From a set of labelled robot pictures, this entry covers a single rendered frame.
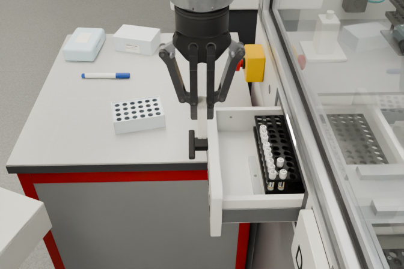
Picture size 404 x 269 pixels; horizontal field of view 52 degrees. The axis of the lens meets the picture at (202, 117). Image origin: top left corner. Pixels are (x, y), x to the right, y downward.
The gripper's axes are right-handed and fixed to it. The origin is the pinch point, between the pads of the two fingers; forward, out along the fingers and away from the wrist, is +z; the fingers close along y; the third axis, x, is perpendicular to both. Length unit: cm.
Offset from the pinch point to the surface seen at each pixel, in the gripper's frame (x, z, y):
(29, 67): 177, 99, -106
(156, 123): 24.9, 21.7, -10.5
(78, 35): 65, 19, -37
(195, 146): 1.8, 8.3, -1.1
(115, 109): 28.2, 19.8, -20.8
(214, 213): -11.4, 10.7, 1.7
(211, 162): -4.0, 6.5, 1.6
